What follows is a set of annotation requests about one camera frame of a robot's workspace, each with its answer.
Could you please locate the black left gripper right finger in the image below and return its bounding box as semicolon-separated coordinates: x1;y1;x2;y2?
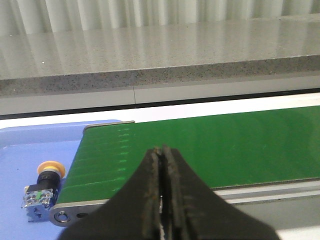
161;145;279;240

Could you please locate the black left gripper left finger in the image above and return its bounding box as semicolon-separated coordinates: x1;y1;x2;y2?
59;149;161;240

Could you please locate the yellow mushroom push button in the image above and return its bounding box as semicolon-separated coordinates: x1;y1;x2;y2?
21;160;66;223

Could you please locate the green conveyor belt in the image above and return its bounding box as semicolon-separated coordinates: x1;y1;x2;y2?
50;106;320;227

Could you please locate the blue plastic tray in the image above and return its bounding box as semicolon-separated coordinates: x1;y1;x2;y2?
0;119;123;240

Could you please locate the grey speckled stone counter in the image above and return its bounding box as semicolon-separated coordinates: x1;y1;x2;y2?
0;13;320;97

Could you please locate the white ribbed curtain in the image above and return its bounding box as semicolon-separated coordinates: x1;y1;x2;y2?
0;0;320;36

